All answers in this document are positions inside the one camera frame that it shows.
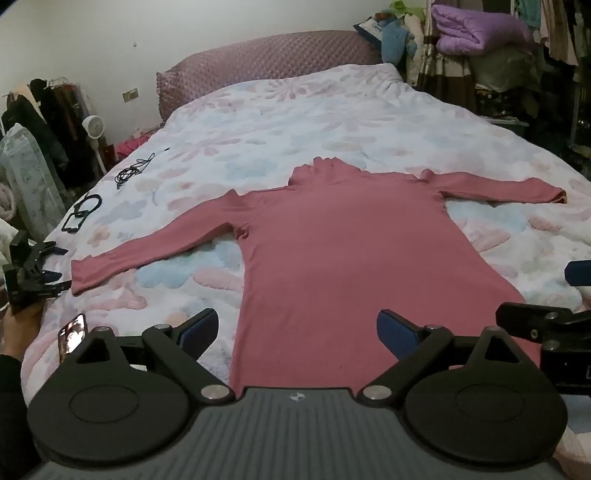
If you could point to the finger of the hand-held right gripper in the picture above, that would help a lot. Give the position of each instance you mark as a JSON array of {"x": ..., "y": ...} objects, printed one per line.
[
  {"x": 578, "y": 273},
  {"x": 521, "y": 316}
]

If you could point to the floral fleece blanket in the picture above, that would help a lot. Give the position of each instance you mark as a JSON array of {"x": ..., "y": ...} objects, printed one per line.
[{"x": 277, "y": 129}]

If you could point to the blue plush toy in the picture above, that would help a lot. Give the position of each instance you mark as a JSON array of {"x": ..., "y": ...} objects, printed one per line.
[{"x": 395, "y": 41}]

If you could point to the pink long sleeve shirt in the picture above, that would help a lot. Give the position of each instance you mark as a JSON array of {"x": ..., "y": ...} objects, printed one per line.
[{"x": 346, "y": 254}]

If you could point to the red cloth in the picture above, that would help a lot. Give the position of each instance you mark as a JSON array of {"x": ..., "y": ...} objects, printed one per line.
[{"x": 128, "y": 148}]

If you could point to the spare black gripper tool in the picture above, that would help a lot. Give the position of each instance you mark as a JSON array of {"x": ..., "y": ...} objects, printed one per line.
[{"x": 27, "y": 277}]

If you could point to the grey green bundle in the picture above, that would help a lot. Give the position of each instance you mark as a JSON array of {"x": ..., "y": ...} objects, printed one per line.
[{"x": 503, "y": 64}]

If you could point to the dark hanging clothes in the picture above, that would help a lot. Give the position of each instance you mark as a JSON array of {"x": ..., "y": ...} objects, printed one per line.
[{"x": 55, "y": 115}]

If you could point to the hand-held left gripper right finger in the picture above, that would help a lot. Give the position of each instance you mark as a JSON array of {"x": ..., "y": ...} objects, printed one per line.
[{"x": 392, "y": 330}]

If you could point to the green plush toy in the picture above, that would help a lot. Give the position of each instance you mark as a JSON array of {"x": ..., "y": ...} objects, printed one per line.
[{"x": 404, "y": 7}]

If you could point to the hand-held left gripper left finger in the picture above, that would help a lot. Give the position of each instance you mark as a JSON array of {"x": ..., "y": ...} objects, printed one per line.
[{"x": 201, "y": 330}]

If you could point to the small white fan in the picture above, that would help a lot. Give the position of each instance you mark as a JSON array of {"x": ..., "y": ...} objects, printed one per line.
[{"x": 92, "y": 125}]

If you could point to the smartphone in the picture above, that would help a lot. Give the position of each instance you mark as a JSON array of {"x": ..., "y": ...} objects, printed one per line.
[{"x": 73, "y": 337}]

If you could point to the pink quilted headboard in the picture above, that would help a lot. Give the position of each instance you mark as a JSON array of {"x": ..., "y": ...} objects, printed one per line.
[{"x": 258, "y": 60}]

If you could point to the wall outlet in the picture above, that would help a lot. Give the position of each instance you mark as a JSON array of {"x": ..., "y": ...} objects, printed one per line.
[{"x": 130, "y": 95}]

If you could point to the blue white bag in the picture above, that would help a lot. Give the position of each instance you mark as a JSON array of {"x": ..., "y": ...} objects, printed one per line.
[{"x": 369, "y": 28}]

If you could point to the plaid cloth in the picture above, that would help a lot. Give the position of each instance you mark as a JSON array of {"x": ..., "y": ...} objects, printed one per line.
[{"x": 441, "y": 74}]

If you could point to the grey patterned cloth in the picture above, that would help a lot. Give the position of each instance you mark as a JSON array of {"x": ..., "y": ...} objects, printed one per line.
[{"x": 27, "y": 184}]

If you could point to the rack of hanging clothes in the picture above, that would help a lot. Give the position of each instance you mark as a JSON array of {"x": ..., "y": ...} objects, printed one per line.
[{"x": 558, "y": 23}]

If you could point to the purple quilt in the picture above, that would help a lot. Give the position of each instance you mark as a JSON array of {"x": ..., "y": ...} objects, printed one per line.
[{"x": 480, "y": 27}]

